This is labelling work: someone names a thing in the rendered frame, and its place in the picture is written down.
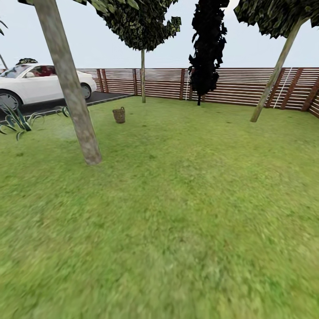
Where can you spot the car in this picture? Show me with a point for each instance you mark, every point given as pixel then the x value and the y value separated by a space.
pixel 34 82

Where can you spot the wicker basket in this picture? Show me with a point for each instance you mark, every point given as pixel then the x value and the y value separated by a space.
pixel 119 115

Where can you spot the driveway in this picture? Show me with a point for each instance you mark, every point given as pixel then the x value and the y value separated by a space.
pixel 46 106

